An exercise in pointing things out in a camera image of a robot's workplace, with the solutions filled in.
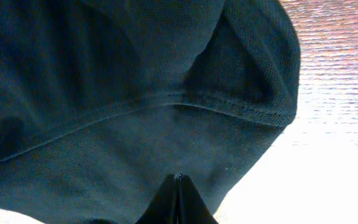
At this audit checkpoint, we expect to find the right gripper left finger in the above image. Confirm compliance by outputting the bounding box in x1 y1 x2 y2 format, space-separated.
135 174 178 224

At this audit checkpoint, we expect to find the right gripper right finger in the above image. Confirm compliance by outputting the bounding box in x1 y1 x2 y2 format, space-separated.
177 174 218 224

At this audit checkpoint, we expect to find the black t-shirt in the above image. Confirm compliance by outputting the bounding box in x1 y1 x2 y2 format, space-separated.
0 0 300 223

